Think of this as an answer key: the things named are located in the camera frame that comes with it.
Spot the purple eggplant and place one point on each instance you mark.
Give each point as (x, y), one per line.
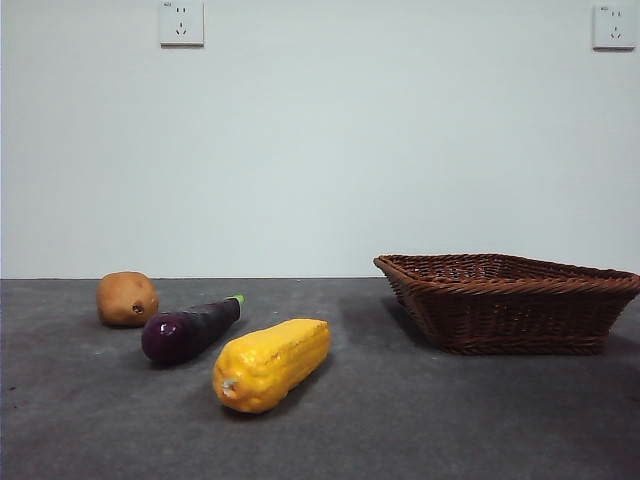
(185, 330)

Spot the yellow corn cob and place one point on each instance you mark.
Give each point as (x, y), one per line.
(272, 365)

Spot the brown potato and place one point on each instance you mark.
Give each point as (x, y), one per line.
(122, 297)

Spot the white wall socket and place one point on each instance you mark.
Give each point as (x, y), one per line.
(611, 27)
(182, 22)

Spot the brown wicker basket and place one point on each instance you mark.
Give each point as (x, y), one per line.
(510, 315)

